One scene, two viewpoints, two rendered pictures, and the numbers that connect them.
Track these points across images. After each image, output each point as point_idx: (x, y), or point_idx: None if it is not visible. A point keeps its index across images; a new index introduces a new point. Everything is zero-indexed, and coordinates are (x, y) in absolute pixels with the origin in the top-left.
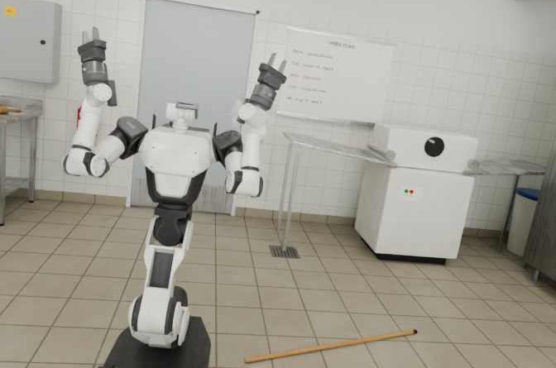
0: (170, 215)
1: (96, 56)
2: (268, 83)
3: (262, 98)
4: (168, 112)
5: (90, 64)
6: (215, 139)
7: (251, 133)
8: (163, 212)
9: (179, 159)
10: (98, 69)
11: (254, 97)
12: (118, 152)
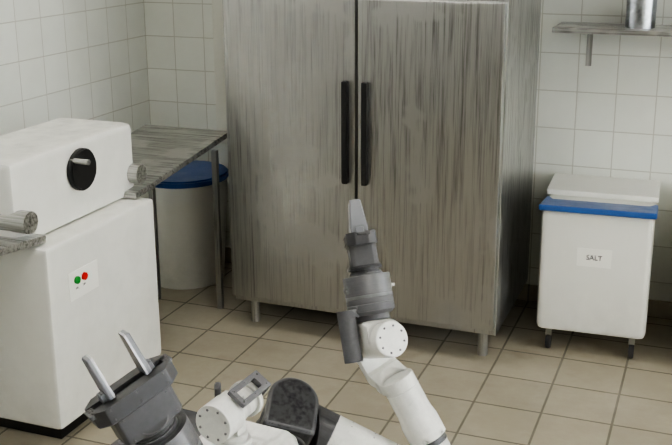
0: None
1: (181, 406)
2: (380, 265)
3: (392, 299)
4: (233, 427)
5: (185, 434)
6: (279, 420)
7: (369, 370)
8: None
9: None
10: (196, 434)
11: (380, 305)
12: None
